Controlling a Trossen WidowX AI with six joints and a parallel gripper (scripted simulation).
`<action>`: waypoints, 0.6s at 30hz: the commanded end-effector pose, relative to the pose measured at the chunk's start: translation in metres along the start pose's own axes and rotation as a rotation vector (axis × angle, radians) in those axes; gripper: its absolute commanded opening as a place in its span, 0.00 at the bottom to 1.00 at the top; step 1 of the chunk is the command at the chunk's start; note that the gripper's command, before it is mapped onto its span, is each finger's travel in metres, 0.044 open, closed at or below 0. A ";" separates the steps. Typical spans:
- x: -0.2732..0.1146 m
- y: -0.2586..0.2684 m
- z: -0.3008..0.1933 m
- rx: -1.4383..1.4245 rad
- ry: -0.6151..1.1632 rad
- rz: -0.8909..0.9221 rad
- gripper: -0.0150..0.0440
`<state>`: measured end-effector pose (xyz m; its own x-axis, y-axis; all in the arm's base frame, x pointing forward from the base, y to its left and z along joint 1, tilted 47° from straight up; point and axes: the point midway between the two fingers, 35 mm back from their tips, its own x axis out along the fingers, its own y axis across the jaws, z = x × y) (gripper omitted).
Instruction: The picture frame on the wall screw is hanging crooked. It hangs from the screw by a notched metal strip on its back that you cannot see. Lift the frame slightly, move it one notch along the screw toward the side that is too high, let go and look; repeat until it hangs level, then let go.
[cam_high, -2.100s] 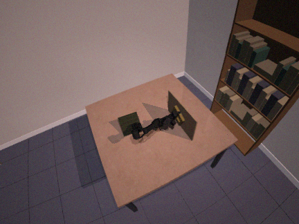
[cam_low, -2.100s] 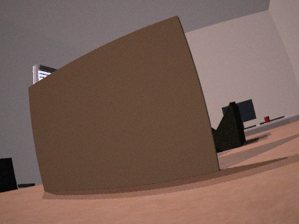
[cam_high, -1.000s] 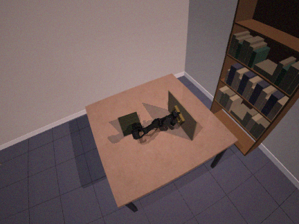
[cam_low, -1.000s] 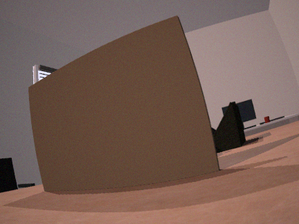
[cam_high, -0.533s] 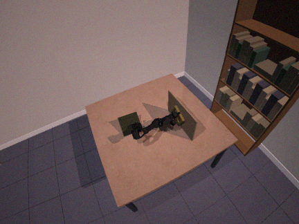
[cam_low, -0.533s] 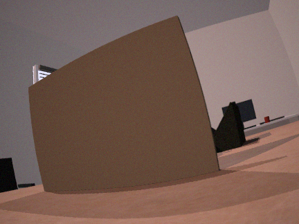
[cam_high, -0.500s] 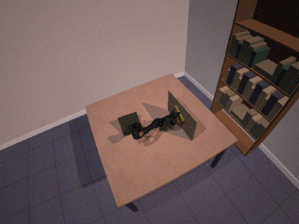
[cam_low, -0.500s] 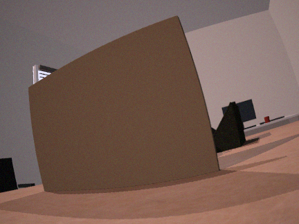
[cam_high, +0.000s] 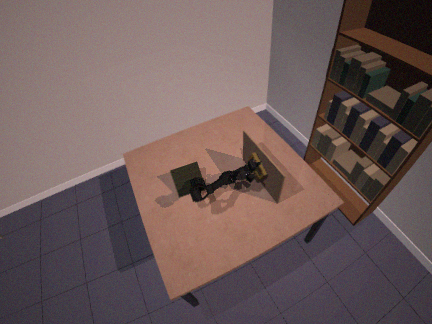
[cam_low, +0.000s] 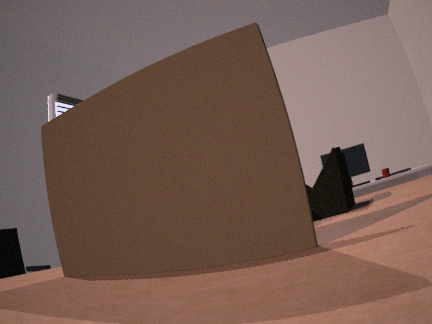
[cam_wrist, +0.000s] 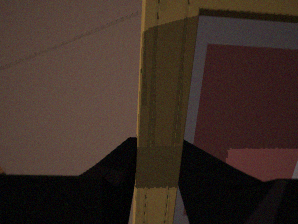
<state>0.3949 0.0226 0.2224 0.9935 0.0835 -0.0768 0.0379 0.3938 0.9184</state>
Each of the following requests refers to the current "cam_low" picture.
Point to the brown flat board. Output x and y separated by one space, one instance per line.
190 162

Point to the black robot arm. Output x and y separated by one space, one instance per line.
308 188

